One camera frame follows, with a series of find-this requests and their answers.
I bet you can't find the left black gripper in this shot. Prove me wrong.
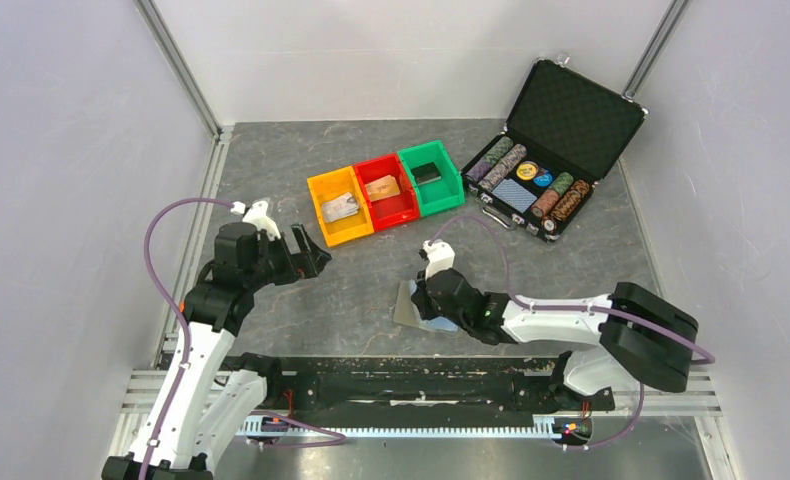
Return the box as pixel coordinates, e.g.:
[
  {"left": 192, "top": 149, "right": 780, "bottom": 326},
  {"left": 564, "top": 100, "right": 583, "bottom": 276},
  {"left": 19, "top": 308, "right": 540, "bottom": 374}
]
[{"left": 244, "top": 222, "right": 330, "bottom": 291}]

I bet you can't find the grey card holder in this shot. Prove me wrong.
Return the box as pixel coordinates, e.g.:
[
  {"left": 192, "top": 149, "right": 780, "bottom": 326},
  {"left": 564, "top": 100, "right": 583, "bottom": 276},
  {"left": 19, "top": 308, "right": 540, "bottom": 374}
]
[{"left": 392, "top": 280, "right": 462, "bottom": 336}]

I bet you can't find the white patterned credit card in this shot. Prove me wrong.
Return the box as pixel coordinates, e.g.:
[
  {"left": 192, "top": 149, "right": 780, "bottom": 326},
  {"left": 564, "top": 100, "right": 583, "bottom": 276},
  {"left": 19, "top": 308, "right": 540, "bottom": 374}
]
[{"left": 321, "top": 192, "right": 360, "bottom": 223}]

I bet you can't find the tan card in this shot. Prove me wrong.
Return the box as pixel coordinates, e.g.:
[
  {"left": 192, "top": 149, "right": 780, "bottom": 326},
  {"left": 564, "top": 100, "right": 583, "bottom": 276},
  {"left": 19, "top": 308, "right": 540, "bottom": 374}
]
[{"left": 364, "top": 175, "right": 401, "bottom": 203}]

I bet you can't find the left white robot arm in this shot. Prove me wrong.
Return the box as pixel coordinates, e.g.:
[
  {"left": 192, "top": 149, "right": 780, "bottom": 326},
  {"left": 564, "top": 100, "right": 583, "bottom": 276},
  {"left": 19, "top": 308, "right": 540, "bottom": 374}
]
[{"left": 101, "top": 222, "right": 331, "bottom": 479}]

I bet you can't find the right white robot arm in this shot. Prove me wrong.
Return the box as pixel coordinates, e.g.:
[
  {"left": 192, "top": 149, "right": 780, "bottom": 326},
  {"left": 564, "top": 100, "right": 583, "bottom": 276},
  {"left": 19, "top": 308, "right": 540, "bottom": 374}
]
[{"left": 406, "top": 269, "right": 699, "bottom": 408}]

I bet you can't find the blue playing card deck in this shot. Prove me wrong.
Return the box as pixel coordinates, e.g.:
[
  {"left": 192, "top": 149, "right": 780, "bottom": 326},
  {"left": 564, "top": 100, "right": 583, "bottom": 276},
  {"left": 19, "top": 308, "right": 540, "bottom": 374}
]
[{"left": 492, "top": 179, "right": 537, "bottom": 213}]

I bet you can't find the yellow plastic bin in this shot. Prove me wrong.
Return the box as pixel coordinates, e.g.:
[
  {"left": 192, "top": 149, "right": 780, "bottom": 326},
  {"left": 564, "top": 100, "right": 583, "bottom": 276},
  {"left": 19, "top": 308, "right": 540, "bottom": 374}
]
[{"left": 307, "top": 166, "right": 374, "bottom": 247}]

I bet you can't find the green plastic bin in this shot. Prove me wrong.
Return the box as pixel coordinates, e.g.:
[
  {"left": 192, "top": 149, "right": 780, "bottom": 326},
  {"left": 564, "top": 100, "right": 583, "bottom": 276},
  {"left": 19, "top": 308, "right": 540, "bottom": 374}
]
[{"left": 397, "top": 140, "right": 465, "bottom": 217}]

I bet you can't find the red plastic bin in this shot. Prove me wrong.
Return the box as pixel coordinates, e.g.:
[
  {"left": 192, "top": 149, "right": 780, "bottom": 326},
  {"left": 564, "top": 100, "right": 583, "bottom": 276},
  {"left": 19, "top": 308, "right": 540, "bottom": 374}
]
[{"left": 353, "top": 153, "right": 420, "bottom": 232}]

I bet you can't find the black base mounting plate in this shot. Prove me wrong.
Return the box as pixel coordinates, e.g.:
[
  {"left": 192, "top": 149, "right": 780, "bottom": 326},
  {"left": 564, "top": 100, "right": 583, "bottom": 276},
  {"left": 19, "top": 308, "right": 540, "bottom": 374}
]
[{"left": 220, "top": 355, "right": 615, "bottom": 429}]

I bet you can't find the purple poker chip row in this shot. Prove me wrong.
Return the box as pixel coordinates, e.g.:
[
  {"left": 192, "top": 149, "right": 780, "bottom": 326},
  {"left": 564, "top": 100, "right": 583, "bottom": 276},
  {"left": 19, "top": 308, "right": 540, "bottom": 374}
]
[{"left": 465, "top": 144, "right": 527, "bottom": 191}]

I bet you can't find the yellow dealer button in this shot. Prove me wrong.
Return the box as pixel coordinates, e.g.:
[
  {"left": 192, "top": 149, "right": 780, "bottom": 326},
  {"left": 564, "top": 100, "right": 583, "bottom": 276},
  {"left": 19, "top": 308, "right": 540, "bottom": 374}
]
[{"left": 516, "top": 161, "right": 540, "bottom": 181}]

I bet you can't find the blue dealer button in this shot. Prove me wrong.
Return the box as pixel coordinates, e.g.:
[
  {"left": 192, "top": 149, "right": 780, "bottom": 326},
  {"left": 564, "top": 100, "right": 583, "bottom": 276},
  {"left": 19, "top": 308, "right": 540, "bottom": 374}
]
[{"left": 533, "top": 171, "right": 554, "bottom": 188}]

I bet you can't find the green poker chip row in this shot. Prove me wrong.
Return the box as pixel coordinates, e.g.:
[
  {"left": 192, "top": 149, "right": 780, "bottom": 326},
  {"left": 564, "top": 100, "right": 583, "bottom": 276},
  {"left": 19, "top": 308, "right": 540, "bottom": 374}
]
[{"left": 483, "top": 136, "right": 514, "bottom": 168}]

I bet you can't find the brown poker chip row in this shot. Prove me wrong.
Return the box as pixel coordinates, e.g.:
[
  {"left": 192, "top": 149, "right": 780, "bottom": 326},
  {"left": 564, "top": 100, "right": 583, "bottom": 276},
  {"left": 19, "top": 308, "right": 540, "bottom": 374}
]
[{"left": 529, "top": 172, "right": 591, "bottom": 221}]

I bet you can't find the black poker chip case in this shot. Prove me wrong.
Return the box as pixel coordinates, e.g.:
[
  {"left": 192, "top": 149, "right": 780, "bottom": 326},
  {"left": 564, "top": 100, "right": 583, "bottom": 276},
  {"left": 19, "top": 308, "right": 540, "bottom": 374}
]
[{"left": 461, "top": 59, "right": 648, "bottom": 243}]

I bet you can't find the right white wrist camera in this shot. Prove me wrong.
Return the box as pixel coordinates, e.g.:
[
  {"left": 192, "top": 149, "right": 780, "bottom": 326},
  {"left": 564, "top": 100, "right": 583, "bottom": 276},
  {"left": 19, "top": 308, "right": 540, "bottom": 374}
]
[{"left": 417, "top": 240, "right": 455, "bottom": 280}]

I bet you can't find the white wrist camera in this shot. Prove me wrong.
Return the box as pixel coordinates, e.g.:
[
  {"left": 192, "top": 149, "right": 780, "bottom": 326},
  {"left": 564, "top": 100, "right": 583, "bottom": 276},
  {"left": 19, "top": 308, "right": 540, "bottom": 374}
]
[
  {"left": 417, "top": 240, "right": 455, "bottom": 280},
  {"left": 230, "top": 197, "right": 282, "bottom": 240}
]

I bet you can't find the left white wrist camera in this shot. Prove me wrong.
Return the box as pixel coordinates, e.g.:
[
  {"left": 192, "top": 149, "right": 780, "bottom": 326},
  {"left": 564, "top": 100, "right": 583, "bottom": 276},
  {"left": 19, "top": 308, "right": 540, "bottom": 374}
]
[{"left": 230, "top": 197, "right": 282, "bottom": 240}]

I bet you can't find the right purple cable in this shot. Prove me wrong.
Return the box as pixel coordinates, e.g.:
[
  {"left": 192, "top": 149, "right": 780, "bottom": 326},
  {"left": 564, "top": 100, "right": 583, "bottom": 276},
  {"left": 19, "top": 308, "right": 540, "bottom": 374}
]
[{"left": 428, "top": 213, "right": 716, "bottom": 452}]

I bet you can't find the purple cable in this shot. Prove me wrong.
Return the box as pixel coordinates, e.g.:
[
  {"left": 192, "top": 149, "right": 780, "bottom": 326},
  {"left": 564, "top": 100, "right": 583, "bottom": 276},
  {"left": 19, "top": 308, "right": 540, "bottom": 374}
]
[
  {"left": 428, "top": 213, "right": 716, "bottom": 452},
  {"left": 136, "top": 197, "right": 348, "bottom": 480}
]

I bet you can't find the left aluminium frame post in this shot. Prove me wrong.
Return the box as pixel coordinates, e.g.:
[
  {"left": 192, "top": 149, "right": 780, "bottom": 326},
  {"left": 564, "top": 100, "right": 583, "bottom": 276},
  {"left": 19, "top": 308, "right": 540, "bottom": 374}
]
[{"left": 135, "top": 0, "right": 222, "bottom": 139}]

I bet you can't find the aluminium frame post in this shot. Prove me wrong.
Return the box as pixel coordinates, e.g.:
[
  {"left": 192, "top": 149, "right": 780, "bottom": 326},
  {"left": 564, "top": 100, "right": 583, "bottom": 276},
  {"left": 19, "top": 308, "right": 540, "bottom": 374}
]
[
  {"left": 135, "top": 0, "right": 222, "bottom": 139},
  {"left": 623, "top": 0, "right": 691, "bottom": 99}
]

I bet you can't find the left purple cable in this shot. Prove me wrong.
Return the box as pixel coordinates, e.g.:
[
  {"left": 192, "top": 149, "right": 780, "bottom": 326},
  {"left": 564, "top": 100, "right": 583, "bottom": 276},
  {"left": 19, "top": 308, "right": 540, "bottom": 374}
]
[{"left": 136, "top": 197, "right": 348, "bottom": 480}]

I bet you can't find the right aluminium frame post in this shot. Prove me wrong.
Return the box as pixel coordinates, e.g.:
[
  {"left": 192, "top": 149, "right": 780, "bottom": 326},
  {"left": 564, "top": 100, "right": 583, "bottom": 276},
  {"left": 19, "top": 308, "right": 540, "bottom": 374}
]
[{"left": 623, "top": 0, "right": 691, "bottom": 99}]

